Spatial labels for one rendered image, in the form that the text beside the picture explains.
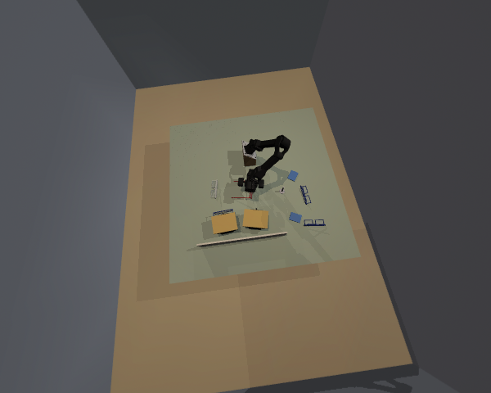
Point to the blue flat slab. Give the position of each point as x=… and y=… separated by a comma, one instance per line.
x=292, y=176
x=295, y=217

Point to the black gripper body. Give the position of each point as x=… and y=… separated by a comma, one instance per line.
x=241, y=181

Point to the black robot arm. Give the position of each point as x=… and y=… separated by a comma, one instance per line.
x=260, y=171

